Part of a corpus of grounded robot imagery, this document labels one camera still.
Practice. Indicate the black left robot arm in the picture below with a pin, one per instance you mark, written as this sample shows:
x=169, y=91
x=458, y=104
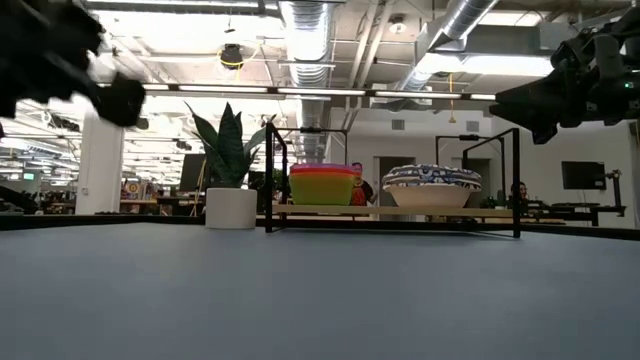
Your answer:
x=15, y=197

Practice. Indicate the silver air duct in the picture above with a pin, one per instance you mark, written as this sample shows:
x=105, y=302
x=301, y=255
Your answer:
x=465, y=17
x=312, y=45

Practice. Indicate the blue patterned paper bowl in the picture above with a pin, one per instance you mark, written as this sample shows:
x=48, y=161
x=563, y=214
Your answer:
x=430, y=181
x=430, y=168
x=430, y=197
x=430, y=176

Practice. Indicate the black wall monitor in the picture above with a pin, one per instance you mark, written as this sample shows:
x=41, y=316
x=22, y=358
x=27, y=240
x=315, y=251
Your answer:
x=582, y=175

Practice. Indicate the black table frame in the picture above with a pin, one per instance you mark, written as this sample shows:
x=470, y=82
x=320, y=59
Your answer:
x=100, y=221

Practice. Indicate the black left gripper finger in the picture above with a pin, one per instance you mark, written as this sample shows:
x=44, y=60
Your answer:
x=122, y=100

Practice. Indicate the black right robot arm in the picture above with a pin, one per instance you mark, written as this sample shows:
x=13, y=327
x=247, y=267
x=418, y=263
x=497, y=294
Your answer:
x=632, y=22

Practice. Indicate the blue table mat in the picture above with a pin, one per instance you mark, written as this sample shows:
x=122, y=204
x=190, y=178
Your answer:
x=320, y=300

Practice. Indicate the person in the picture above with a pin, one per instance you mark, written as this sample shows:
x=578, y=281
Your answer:
x=364, y=192
x=521, y=192

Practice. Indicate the wall air vent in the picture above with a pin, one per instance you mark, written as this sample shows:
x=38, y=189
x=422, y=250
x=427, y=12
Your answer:
x=472, y=126
x=398, y=125

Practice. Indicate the black desk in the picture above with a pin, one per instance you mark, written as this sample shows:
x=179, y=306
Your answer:
x=575, y=212

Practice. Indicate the white square pillar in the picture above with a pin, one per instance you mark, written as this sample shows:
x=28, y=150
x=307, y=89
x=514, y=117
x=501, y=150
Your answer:
x=100, y=170

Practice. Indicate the red plastic bowl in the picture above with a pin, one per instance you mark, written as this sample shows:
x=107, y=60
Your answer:
x=325, y=171

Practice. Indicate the snake plant in white pot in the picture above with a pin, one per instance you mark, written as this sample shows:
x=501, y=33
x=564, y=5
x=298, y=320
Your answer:
x=230, y=207

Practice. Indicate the round ceiling sensor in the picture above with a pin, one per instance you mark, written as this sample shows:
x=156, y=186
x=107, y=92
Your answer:
x=397, y=27

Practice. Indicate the green exit sign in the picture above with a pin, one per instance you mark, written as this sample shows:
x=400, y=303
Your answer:
x=28, y=176

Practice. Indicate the black ceiling camera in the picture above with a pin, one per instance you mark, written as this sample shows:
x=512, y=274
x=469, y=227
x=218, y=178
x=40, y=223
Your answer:
x=231, y=56

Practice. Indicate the long overhead light bar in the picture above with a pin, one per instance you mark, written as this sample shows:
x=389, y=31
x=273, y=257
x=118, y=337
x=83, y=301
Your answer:
x=320, y=92

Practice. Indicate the green plastic bowl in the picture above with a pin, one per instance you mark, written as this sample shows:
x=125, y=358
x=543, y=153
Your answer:
x=322, y=192

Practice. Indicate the dark computer monitor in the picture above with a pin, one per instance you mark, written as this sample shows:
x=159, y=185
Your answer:
x=192, y=172

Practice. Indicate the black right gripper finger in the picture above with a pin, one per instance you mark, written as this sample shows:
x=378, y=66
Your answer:
x=535, y=107
x=545, y=134

